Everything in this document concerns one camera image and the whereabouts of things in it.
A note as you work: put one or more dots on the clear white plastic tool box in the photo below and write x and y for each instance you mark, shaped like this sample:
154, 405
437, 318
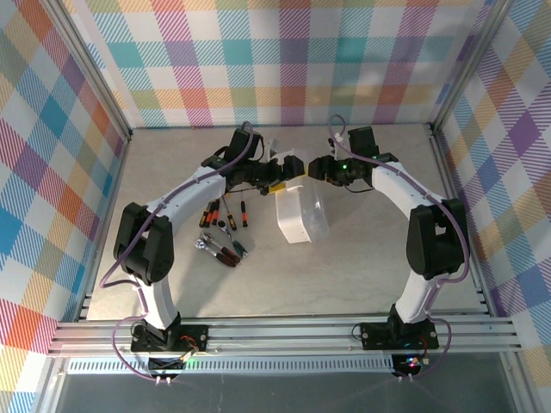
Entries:
292, 215

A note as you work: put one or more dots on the green and silver hand tool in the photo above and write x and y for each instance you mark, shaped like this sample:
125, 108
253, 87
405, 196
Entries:
239, 249

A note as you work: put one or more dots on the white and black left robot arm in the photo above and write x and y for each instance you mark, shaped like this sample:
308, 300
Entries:
148, 258

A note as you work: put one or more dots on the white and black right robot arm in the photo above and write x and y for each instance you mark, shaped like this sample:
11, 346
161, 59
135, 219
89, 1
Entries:
435, 241

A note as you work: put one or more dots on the black right controller board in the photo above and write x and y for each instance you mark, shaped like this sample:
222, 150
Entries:
406, 365

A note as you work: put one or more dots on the black controller board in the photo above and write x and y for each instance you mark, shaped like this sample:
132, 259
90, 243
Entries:
165, 365
406, 365

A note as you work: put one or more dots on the black left controller board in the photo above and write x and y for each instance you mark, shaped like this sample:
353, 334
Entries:
165, 365

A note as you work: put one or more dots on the aluminium table side rail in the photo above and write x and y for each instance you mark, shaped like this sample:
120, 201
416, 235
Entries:
443, 163
116, 180

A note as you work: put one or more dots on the aluminium frame post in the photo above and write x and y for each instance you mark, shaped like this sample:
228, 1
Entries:
98, 77
467, 64

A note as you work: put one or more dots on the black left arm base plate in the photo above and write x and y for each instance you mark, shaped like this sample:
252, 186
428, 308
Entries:
202, 331

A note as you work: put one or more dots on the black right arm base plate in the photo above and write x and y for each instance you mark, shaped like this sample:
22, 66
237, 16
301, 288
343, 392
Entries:
374, 335

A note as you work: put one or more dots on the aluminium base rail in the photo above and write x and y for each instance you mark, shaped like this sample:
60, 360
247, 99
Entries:
280, 340

